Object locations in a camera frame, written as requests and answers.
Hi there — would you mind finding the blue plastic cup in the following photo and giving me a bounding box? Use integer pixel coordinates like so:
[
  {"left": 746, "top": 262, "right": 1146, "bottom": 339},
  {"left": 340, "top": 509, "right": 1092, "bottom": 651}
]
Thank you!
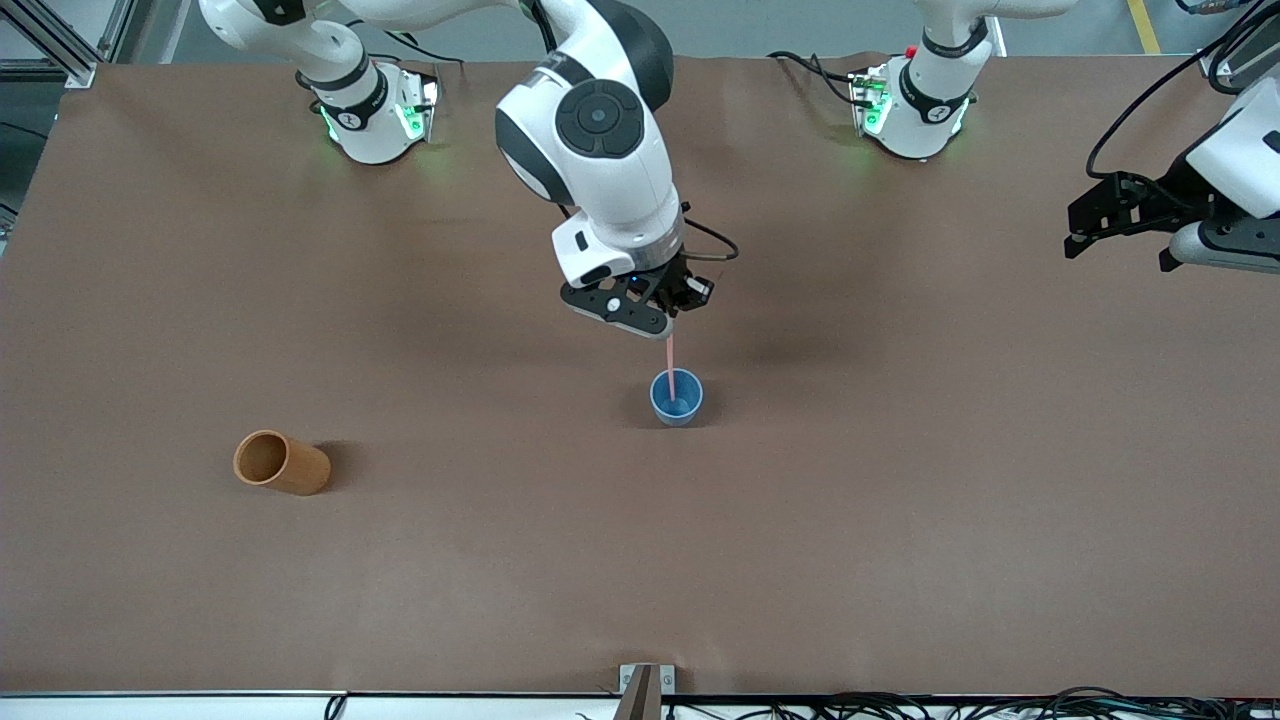
[{"left": 650, "top": 368, "right": 704, "bottom": 428}]

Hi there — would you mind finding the metal bracket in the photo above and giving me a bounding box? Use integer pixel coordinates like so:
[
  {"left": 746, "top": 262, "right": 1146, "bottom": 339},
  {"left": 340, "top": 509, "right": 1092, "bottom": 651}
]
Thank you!
[{"left": 619, "top": 664, "right": 677, "bottom": 720}]

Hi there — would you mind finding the brown table cover sheet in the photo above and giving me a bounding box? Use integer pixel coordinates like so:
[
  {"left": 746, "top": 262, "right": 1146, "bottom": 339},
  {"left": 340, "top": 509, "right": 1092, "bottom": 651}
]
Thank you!
[{"left": 0, "top": 52, "right": 1280, "bottom": 698}]

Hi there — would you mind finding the brown cylindrical cup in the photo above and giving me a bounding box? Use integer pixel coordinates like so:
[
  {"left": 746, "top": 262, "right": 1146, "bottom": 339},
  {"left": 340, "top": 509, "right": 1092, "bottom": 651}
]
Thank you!
[{"left": 233, "top": 430, "right": 332, "bottom": 497}]

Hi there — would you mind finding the aluminium frame profile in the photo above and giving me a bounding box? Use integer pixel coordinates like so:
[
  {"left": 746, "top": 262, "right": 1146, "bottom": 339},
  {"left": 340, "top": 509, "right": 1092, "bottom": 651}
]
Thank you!
[{"left": 0, "top": 0, "right": 133, "bottom": 89}]

